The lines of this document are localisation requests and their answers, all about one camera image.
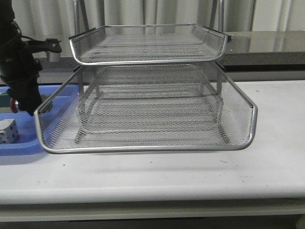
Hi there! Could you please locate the green terminal block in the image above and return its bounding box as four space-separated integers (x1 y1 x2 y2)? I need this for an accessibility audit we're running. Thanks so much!
0 93 11 108

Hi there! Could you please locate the grey metal rack frame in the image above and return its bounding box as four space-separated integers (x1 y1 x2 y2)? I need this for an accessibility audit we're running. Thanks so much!
73 0 231 144

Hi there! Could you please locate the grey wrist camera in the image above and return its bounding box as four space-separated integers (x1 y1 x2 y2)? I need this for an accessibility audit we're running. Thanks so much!
45 38 62 62

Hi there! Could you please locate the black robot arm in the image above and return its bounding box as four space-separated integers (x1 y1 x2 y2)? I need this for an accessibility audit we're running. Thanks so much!
0 0 42 116

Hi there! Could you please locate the white contact block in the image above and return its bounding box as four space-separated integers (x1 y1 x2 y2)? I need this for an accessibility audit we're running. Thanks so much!
0 119 19 144

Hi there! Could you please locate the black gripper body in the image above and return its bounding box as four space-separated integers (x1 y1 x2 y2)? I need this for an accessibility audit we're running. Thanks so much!
0 59 43 116

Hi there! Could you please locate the silver mesh top tray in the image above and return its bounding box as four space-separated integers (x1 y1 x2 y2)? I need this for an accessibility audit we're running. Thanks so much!
69 24 231 65

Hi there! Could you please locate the blue plastic tray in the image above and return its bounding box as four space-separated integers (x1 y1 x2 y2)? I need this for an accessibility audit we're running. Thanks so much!
0 85 79 157

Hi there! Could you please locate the red emergency stop button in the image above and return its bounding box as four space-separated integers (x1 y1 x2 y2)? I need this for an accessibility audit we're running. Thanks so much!
10 98 19 113

